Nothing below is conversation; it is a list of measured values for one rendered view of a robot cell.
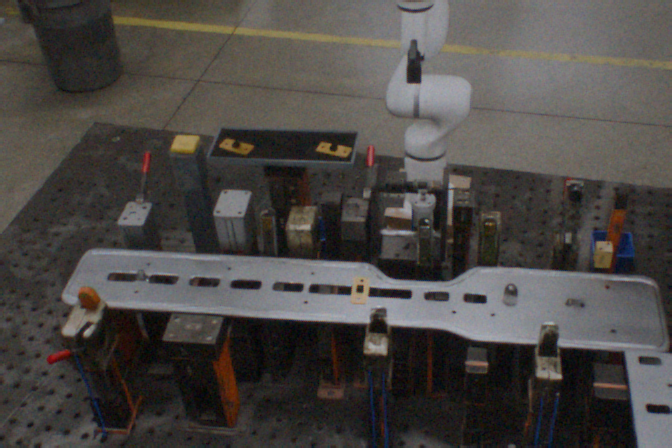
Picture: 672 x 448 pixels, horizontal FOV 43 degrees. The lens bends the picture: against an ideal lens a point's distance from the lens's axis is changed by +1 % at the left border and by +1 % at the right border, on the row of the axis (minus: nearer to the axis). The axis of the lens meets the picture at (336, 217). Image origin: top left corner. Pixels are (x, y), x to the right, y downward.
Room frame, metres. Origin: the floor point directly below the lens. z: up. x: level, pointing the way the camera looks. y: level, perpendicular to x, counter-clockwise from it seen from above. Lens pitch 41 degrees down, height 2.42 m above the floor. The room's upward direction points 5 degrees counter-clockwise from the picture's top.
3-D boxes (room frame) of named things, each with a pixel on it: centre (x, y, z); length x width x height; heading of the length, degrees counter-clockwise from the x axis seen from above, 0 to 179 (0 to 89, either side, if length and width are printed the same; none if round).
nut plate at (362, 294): (1.37, -0.04, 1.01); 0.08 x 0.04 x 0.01; 169
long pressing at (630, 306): (1.37, -0.02, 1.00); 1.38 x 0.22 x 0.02; 78
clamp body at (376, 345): (1.19, -0.07, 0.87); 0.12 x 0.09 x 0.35; 168
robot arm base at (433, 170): (1.94, -0.27, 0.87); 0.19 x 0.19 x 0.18
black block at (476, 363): (1.15, -0.27, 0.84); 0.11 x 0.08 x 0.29; 168
